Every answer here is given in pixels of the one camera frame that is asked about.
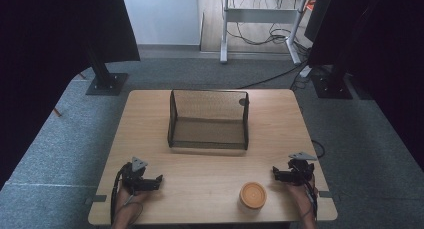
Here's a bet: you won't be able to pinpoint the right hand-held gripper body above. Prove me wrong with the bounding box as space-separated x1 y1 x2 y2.
282 151 318 187

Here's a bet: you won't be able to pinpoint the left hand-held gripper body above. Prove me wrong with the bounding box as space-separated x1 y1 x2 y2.
120 156 158 196

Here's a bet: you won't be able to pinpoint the person's left hand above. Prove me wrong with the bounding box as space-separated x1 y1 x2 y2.
114 184 150 213

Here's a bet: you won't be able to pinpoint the person's right hand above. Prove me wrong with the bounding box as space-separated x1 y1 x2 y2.
287 174 318 213

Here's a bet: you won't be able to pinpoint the black metal stand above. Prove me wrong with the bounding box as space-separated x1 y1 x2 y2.
83 38 129 97
311 38 354 100

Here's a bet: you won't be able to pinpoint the black curtain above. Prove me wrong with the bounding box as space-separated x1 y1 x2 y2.
306 0 424 172
0 0 141 190

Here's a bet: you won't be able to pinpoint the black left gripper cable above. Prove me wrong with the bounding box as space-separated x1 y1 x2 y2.
110 162 133 227

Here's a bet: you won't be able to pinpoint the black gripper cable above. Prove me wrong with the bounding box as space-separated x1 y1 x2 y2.
110 162 133 227
301 180 319 222

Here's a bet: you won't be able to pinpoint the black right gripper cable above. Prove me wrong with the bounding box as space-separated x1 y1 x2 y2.
301 180 319 222

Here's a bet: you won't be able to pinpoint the thin black looped cable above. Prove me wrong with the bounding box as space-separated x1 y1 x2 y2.
311 139 326 159

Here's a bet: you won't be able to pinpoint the black wire mesh basket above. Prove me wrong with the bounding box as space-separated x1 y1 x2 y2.
167 89 251 151

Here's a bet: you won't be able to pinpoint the long black floor cable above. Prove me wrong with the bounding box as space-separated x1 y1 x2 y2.
237 57 309 90

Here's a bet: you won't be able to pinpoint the tangled black floor cables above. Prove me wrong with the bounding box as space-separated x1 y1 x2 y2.
226 0 313 57

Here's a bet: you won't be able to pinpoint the white metal frame desk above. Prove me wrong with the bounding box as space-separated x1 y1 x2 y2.
213 0 334 66

